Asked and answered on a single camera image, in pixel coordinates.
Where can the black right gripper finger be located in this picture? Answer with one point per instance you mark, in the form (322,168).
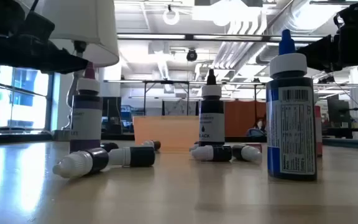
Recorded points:
(322,54)

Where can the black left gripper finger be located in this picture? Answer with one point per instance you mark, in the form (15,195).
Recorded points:
(70,63)

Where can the large purple food coloring bottle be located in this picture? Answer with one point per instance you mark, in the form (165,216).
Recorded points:
(85,118)

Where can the large red food coloring bottle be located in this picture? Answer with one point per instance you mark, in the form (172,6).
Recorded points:
(318,133)

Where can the large blue food coloring bottle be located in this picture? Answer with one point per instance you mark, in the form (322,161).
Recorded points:
(291,133)

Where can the small dark food coloring bottle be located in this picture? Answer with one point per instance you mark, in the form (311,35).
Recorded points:
(216,153)
(249,153)
(155,144)

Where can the large black food coloring bottle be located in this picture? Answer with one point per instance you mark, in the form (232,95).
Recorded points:
(211,121)

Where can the small red food coloring bottle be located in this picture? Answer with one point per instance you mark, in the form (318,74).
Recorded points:
(76,163)

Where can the small blue food coloring bottle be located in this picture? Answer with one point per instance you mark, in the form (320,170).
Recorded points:
(138,156)

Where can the white shade table lamp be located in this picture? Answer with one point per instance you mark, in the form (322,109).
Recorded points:
(82,18)

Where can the dark background monitor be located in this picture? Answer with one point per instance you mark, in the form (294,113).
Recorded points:
(337,112)
(112,107)

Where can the person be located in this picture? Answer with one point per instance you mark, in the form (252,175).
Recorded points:
(261,124)

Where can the orange partition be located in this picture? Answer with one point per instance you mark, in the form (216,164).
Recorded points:
(244,118)

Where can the orange plastic tray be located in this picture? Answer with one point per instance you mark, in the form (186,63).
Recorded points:
(166,130)

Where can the ceiling light bar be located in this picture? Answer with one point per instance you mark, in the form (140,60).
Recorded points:
(191,37)

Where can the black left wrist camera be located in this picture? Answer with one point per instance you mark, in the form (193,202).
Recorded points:
(39,28)

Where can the blue window frame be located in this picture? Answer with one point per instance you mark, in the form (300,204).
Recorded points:
(51,102)

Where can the silver ceiling duct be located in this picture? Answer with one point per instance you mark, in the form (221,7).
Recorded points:
(294,18)

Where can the black background gantry frame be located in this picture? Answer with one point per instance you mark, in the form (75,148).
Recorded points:
(166,82)

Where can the round black ceiling camera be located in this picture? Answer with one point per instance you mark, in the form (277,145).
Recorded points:
(191,56)

